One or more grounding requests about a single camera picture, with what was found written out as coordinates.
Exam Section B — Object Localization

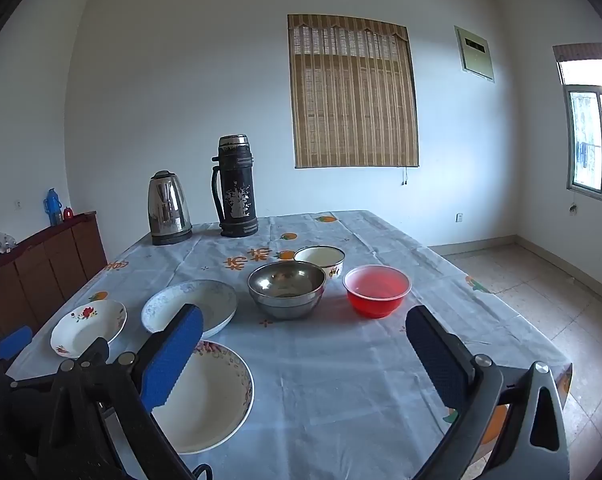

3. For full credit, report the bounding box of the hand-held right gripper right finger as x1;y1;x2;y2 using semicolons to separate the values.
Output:
405;304;572;480

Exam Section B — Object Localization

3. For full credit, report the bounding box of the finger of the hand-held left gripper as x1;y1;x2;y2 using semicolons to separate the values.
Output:
0;325;34;361

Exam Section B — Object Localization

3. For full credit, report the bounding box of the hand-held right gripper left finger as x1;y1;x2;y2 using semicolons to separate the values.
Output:
36;303;205;480

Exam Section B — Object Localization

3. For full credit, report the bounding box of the white red-flower plate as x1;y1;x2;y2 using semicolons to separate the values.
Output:
50;300;128;359

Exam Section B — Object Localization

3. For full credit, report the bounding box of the red plastic bowl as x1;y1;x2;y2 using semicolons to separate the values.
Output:
342;264;413;319

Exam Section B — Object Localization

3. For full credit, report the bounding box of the stainless steel bowl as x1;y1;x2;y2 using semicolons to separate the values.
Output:
247;261;328;320

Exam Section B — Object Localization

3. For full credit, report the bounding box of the white enamel bowl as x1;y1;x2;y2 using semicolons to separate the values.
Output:
293;245;346;281

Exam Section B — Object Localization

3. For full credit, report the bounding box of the white pink-rimmed plate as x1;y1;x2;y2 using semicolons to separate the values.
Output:
151;339;255;456

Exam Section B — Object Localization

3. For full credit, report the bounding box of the white blue-patterned plate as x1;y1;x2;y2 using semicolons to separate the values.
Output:
141;280;238;339

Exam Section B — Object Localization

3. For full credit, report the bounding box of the brown wooden sideboard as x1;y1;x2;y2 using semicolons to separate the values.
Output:
0;211;108;341

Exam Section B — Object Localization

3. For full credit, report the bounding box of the light blue printed tablecloth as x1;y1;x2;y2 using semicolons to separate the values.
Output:
5;209;574;480

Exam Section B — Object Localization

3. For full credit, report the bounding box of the blue thermos jug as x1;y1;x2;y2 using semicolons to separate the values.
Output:
43;188;63;226

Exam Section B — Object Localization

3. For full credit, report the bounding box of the stainless steel electric kettle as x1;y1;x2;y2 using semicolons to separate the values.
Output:
148;170;193;246

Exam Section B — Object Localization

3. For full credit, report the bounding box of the black thermos flask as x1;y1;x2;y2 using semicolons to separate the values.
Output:
211;134;259;238

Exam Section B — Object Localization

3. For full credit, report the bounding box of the glass window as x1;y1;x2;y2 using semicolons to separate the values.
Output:
563;87;602;206

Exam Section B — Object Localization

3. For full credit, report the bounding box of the bamboo window blind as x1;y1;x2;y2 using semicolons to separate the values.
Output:
287;14;420;170

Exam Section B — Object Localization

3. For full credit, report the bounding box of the rolled bamboo blind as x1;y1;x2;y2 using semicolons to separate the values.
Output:
552;42;602;96

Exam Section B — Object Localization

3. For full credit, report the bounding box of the white wall panel box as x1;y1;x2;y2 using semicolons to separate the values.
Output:
454;25;496;84

